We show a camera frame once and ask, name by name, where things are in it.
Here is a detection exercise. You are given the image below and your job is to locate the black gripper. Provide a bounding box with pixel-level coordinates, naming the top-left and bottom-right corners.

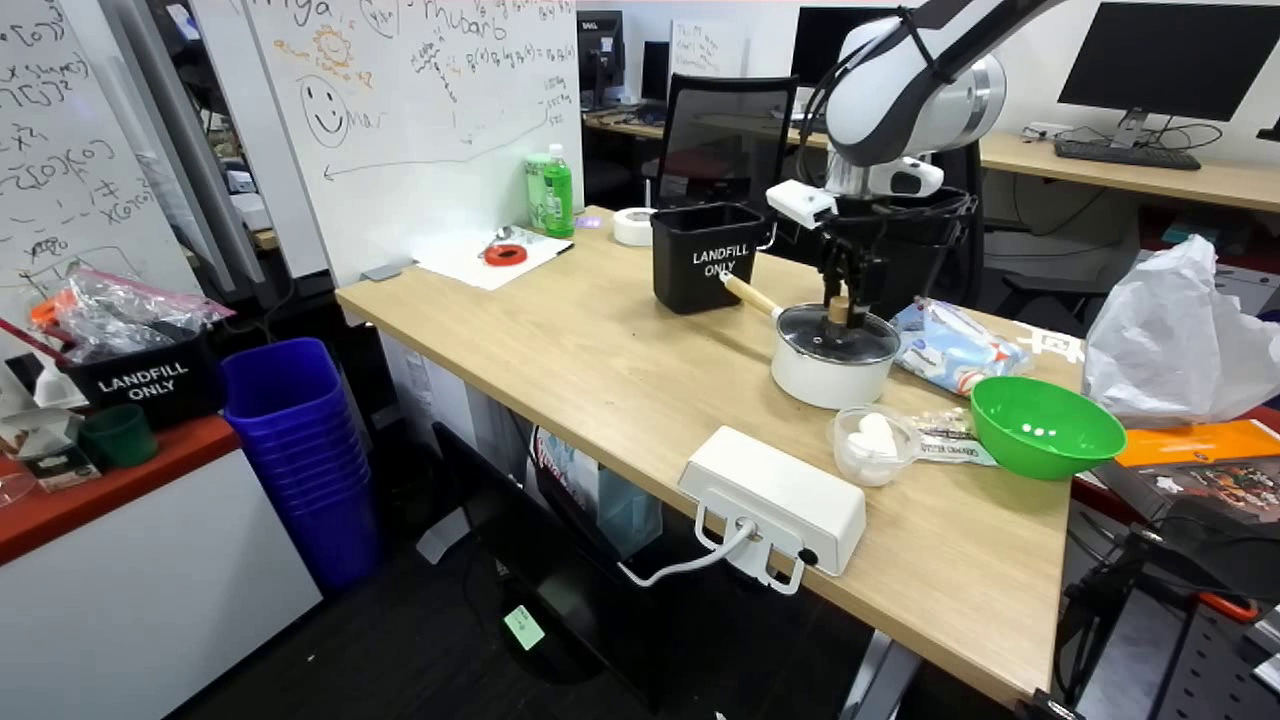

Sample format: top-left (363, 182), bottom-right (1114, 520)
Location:
top-left (794, 194), bottom-right (894, 326)

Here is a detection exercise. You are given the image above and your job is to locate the glass lid with wooden knob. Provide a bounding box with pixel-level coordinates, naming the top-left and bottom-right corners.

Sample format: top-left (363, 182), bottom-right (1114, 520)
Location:
top-left (773, 290), bottom-right (902, 369)

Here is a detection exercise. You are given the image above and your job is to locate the blue and white packet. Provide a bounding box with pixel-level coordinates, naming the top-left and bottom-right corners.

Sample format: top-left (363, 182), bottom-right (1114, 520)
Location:
top-left (890, 296), bottom-right (1042, 401)

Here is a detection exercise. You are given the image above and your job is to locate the small black landfill bin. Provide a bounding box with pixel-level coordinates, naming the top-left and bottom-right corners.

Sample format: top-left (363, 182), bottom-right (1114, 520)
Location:
top-left (649, 201), bottom-right (776, 318)

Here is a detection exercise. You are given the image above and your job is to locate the white small cup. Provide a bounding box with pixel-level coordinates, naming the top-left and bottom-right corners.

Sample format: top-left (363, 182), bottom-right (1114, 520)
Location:
top-left (826, 403), bottom-right (922, 493)

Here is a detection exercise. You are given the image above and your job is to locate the black mesh office chair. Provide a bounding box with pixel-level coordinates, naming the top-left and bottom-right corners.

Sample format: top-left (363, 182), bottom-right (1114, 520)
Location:
top-left (656, 72), bottom-right (801, 212)

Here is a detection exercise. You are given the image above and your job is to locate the white tape roll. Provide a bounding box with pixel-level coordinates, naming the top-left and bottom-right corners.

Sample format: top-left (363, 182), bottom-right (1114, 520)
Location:
top-left (608, 203), bottom-right (659, 251)

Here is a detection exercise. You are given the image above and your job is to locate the white control box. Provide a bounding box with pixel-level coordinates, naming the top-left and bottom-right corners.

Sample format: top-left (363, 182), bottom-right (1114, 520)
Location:
top-left (674, 424), bottom-right (872, 599)

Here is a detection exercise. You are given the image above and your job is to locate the green plastic bowl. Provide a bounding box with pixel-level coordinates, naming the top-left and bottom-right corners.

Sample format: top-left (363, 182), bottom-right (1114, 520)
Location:
top-left (963, 373), bottom-right (1130, 482)

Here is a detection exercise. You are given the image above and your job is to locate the small whiteboard with writing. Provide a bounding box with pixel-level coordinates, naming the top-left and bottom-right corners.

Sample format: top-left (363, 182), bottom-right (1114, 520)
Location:
top-left (663, 14), bottom-right (753, 79)

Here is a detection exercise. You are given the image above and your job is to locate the green plastic bottle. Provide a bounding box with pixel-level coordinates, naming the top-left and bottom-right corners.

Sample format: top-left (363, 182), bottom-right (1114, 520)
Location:
top-left (518, 140), bottom-right (578, 241)

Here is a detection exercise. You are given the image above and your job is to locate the wooden office desk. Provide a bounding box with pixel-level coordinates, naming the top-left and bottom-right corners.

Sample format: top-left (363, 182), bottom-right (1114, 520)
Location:
top-left (976, 129), bottom-right (1280, 214)

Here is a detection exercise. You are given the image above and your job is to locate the black keyboard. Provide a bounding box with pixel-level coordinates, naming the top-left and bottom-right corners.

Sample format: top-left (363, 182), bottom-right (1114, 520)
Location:
top-left (1052, 135), bottom-right (1205, 170)

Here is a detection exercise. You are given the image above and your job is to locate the white plastic bag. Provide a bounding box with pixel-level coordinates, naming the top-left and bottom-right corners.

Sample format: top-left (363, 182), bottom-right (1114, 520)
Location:
top-left (1079, 232), bottom-right (1280, 431)

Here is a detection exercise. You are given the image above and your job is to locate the white paper sheet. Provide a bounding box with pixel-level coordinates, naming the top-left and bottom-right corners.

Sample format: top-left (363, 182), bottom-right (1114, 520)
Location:
top-left (410, 218), bottom-right (578, 296)

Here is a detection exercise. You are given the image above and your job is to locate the wide black computer monitor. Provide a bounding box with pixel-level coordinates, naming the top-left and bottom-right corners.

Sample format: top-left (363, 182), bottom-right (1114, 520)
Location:
top-left (1054, 0), bottom-right (1280, 150)

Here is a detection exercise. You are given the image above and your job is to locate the black printed bag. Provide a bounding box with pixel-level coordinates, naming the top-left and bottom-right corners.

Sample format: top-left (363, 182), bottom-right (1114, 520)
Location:
top-left (1091, 456), bottom-right (1280, 611)

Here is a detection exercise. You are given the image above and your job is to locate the whiteboard with sun drawing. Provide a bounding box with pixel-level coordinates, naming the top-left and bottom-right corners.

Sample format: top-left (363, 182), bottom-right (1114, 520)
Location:
top-left (241, 0), bottom-right (586, 288)

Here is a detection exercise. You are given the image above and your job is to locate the green paper sheet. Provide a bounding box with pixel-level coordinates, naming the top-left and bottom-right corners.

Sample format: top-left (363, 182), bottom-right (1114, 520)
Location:
top-left (500, 599), bottom-right (550, 655)

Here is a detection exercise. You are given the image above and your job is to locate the stack of blue bins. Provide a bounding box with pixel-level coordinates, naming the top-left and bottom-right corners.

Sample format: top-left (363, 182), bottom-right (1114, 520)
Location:
top-left (216, 331), bottom-right (389, 597)

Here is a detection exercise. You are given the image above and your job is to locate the black bin with wrappers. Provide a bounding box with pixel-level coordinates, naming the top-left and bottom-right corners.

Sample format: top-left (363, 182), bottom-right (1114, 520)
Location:
top-left (23, 262), bottom-right (236, 431)

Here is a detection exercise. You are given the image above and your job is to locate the dark green cup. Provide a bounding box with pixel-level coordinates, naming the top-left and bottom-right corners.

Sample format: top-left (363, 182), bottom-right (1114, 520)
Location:
top-left (77, 401), bottom-right (160, 473)

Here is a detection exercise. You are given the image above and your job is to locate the white cabinet with red top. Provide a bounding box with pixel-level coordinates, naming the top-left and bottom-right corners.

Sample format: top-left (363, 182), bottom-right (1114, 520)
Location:
top-left (0, 413), bottom-right (326, 720)

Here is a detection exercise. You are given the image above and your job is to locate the whiteboard with dense writing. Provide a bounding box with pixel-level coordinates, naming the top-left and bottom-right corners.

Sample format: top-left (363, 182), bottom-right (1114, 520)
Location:
top-left (0, 0), bottom-right (202, 331)

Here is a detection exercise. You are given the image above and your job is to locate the white pot with wooden handle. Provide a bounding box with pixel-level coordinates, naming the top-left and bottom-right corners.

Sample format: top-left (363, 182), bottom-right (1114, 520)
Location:
top-left (714, 268), bottom-right (902, 413)

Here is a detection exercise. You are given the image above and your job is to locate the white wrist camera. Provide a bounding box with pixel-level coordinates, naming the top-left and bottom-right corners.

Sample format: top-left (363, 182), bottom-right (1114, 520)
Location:
top-left (762, 175), bottom-right (841, 232)

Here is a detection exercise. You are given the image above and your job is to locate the white cable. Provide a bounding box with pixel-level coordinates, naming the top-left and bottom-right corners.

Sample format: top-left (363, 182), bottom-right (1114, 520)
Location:
top-left (610, 513), bottom-right (757, 590)

